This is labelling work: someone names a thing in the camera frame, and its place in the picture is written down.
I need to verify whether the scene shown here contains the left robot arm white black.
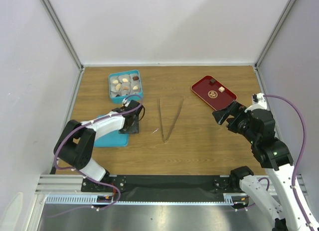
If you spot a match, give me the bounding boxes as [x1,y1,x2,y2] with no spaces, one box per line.
[53,100,145,191]

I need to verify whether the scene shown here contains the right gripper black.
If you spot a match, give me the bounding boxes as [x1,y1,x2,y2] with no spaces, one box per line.
[211,100,257,143]

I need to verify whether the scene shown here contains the blue tin box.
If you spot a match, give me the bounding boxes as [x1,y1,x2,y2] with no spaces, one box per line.
[108,70,144,104]

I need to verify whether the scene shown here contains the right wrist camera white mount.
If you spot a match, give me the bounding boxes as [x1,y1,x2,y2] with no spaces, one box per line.
[245,93,268,113]

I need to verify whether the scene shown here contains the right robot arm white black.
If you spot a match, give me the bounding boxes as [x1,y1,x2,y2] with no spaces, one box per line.
[212,99,319,231]

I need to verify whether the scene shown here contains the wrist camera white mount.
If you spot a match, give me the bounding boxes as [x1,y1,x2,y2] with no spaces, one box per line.
[245,93,268,113]
[122,98,131,105]

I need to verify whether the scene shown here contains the metal tongs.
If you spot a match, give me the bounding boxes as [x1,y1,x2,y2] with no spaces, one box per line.
[158,97,184,143]

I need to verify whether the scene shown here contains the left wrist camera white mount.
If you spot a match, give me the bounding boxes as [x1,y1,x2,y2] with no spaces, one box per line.
[122,98,131,105]

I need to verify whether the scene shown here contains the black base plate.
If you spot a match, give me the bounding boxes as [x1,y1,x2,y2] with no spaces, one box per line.
[81,175,260,202]

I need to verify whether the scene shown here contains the white cable duct left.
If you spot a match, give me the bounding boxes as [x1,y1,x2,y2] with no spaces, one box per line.
[46,194,113,205]

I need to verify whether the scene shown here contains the blue tin lid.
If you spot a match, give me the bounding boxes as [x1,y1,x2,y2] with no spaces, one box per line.
[94,116,129,148]

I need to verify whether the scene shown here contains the white cable duct right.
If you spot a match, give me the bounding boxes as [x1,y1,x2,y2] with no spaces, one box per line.
[223,193,249,206]

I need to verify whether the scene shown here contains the red lacquer tray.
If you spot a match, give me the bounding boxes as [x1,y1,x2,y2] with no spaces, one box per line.
[191,75,237,111]

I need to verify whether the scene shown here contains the white cable duct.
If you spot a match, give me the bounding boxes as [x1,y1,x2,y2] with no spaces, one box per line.
[223,193,249,206]
[46,194,113,205]

